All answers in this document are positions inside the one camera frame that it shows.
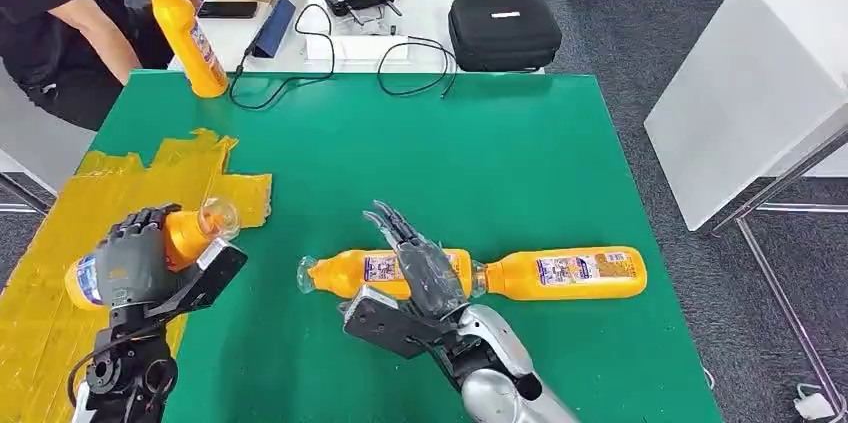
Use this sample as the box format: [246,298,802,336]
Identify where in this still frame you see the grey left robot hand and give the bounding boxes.
[92,203,183,312]

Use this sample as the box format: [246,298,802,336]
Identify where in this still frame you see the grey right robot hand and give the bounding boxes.
[362,199,468,322]

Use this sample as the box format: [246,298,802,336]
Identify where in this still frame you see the orange drink bottle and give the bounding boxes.
[296,248,480,302]
[471,246,649,303]
[64,197,241,313]
[138,0,230,100]

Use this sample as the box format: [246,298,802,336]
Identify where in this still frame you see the green table mat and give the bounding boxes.
[86,70,723,423]

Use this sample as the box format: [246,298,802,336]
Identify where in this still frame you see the white side table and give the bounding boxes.
[0,68,97,216]

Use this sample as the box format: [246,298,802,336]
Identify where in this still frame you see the black zip case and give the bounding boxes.
[448,0,564,73]

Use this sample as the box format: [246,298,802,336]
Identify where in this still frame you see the person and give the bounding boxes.
[0,0,203,133]

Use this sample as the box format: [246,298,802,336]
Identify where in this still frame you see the black phone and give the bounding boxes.
[197,0,260,20]

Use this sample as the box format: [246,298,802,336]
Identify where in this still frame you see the blue tablet cover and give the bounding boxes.
[250,0,298,60]

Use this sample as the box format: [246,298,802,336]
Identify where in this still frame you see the white table with metal legs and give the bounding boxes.
[643,0,848,418]

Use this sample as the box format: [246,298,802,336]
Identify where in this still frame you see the white charger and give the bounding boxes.
[792,383,837,421]

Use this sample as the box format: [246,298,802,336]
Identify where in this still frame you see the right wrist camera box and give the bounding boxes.
[342,285,444,362]

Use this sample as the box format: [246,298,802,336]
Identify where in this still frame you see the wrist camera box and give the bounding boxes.
[342,285,444,362]
[145,239,250,322]

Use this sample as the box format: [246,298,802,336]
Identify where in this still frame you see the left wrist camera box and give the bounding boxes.
[145,239,250,322]

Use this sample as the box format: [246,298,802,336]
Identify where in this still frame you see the looped black cable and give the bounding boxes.
[376,36,459,100]

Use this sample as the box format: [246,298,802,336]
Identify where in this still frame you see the long black cable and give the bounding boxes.
[228,3,337,111]

